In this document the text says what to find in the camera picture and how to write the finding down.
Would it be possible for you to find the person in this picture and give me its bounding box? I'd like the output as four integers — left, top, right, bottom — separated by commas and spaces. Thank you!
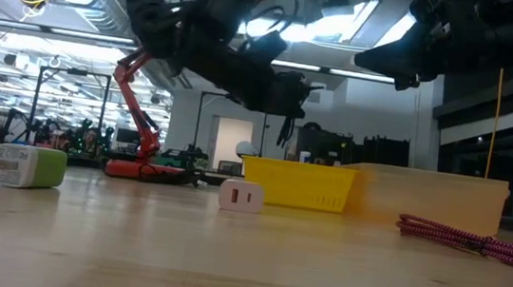
81, 125, 103, 156

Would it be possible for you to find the black gantry frame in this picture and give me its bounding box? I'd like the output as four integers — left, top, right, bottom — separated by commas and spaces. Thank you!
191, 88, 273, 164
26, 64, 114, 155

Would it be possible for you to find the white globe lamp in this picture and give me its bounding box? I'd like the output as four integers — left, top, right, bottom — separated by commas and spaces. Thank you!
234, 140, 260, 160

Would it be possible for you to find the green box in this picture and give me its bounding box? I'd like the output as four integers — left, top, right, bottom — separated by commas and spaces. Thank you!
154, 146, 190, 169

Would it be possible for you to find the small black monitor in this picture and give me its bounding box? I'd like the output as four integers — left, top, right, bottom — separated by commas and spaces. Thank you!
114, 127, 143, 146

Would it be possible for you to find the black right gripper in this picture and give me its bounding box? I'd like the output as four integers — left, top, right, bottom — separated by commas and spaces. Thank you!
351, 0, 493, 101

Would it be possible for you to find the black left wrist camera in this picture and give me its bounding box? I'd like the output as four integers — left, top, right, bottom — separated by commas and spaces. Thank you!
240, 27, 291, 69

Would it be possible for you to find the row of black cabinets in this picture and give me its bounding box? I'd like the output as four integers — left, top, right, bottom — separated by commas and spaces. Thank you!
292, 120, 412, 175

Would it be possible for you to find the green and white charger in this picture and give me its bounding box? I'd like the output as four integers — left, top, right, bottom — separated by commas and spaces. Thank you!
0, 142, 69, 194

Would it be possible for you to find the maroon braided cable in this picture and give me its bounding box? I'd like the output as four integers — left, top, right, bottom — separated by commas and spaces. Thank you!
391, 212, 513, 274

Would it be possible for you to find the white wall charger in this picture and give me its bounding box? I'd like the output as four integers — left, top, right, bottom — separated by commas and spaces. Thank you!
216, 177, 267, 216

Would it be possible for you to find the red desk lamp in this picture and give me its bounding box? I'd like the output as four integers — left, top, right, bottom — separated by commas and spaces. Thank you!
100, 0, 266, 192

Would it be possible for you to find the yellow plastic basket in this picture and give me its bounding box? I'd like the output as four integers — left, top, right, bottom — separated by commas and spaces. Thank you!
237, 155, 360, 216

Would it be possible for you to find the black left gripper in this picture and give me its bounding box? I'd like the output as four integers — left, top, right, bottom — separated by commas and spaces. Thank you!
202, 47, 329, 123

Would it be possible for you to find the yellow cable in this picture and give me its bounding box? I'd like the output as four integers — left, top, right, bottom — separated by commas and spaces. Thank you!
483, 67, 507, 180

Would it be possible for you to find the orange translucent plastic bin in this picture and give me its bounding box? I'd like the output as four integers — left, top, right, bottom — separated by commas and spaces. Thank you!
334, 159, 513, 239

